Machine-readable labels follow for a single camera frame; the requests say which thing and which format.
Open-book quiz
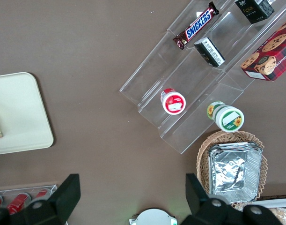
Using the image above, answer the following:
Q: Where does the green lid yogurt cup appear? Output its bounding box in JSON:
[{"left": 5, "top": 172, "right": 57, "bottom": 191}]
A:
[{"left": 207, "top": 100, "right": 245, "bottom": 133}]

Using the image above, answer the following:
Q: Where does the white rectangular snack bin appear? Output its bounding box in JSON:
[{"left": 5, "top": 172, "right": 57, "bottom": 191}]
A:
[{"left": 230, "top": 198, "right": 286, "bottom": 225}]

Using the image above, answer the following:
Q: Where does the red tartan cookie box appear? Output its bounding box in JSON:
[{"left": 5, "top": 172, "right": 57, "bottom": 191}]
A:
[{"left": 240, "top": 15, "right": 286, "bottom": 82}]

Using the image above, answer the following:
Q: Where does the aluminium foil container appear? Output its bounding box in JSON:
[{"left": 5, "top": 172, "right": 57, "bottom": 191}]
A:
[{"left": 207, "top": 142, "right": 263, "bottom": 204}]

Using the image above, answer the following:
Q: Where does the light tan wicker basket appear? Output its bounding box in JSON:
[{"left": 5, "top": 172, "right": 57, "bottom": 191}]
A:
[{"left": 196, "top": 130, "right": 268, "bottom": 209}]

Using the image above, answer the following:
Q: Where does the large clear cracker bag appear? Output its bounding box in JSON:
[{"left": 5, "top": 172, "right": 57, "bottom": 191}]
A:
[{"left": 269, "top": 206, "right": 286, "bottom": 225}]

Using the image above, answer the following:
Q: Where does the cream rectangular tray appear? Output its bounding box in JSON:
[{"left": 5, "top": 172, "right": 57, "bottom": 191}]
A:
[{"left": 0, "top": 72, "right": 54, "bottom": 156}]

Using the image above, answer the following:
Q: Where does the clear acrylic bottle rack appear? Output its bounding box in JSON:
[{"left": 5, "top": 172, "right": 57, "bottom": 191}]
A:
[{"left": 0, "top": 184, "right": 59, "bottom": 211}]

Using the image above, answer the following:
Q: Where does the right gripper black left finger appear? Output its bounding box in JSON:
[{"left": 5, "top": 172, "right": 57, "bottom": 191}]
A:
[{"left": 0, "top": 173, "right": 81, "bottom": 225}]

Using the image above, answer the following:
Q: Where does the small black carton box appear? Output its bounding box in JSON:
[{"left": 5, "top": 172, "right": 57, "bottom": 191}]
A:
[
  {"left": 193, "top": 37, "right": 226, "bottom": 68},
  {"left": 234, "top": 0, "right": 275, "bottom": 25}
]

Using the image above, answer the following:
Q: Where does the red lid yogurt cup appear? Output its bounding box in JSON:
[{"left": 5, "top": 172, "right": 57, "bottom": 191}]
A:
[{"left": 160, "top": 88, "right": 187, "bottom": 115}]

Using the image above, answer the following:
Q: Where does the clear acrylic stepped stand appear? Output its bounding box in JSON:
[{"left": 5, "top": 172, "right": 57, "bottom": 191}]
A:
[
  {"left": 119, "top": 29, "right": 244, "bottom": 155},
  {"left": 167, "top": 0, "right": 286, "bottom": 91}
]

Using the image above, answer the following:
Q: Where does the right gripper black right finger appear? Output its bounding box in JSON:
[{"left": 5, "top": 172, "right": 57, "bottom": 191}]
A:
[{"left": 182, "top": 172, "right": 280, "bottom": 225}]

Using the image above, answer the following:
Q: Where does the Snickers chocolate bar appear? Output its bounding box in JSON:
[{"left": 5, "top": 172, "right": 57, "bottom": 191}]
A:
[{"left": 172, "top": 1, "right": 220, "bottom": 51}]

